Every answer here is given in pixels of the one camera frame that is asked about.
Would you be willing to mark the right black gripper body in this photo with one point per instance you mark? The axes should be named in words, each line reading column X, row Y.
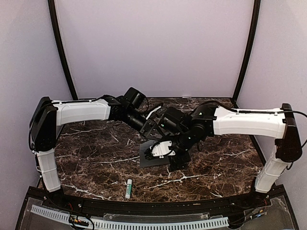
column 176, row 163

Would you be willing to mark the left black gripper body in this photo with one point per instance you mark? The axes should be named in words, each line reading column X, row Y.
column 150, row 122

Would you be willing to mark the grey blue envelope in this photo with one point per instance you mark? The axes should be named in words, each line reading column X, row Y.
column 146, row 163

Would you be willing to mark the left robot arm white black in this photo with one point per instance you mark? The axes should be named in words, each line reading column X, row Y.
column 52, row 116

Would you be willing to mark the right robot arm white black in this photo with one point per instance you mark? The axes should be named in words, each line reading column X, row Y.
column 214, row 119

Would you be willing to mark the white green glue stick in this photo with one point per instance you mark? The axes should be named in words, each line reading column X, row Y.
column 128, row 189

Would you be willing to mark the clear acrylic front plate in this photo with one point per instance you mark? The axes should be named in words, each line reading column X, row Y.
column 156, row 218

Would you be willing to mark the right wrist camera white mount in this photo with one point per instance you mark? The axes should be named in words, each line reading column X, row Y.
column 159, row 150

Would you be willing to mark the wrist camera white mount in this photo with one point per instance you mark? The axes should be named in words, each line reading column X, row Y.
column 157, row 111
column 159, row 150

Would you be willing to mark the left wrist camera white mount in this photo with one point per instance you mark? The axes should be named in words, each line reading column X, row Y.
column 157, row 111

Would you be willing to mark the black curved front rail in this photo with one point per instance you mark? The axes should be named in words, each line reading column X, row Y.
column 98, row 207

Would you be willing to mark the white slotted cable duct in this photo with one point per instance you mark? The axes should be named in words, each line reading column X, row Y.
column 133, row 222

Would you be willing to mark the left black frame post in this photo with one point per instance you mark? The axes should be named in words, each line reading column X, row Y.
column 60, row 48

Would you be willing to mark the black frame post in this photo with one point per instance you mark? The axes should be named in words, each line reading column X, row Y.
column 248, row 49
column 60, row 48

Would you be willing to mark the right black frame post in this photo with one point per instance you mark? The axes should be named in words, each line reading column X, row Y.
column 248, row 49

